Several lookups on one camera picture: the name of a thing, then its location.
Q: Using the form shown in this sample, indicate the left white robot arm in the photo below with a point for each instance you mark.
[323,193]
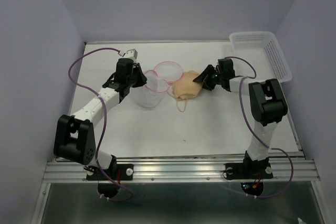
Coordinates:
[75,136]

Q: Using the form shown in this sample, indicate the aluminium rail frame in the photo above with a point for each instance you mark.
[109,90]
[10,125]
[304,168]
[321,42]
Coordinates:
[297,193]

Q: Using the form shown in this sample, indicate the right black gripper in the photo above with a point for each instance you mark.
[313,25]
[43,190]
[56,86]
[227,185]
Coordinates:
[207,84]

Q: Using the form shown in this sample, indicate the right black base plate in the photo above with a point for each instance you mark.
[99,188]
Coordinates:
[251,173]

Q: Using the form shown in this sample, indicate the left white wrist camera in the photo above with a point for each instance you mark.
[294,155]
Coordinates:
[130,54]

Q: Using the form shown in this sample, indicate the white plastic basket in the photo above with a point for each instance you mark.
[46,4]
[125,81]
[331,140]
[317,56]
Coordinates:
[263,51]

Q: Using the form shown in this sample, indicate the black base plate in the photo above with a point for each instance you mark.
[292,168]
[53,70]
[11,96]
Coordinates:
[251,173]
[109,185]

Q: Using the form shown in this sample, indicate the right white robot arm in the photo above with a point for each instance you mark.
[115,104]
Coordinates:
[262,103]

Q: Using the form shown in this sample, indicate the white mesh laundry bag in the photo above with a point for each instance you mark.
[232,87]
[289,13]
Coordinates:
[158,83]

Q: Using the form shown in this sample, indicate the beige bra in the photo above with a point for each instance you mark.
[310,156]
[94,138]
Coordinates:
[185,89]

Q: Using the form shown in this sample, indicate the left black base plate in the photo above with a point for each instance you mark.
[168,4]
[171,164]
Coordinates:
[109,185]

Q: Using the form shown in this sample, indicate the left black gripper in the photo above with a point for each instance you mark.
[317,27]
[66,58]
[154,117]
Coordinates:
[142,78]

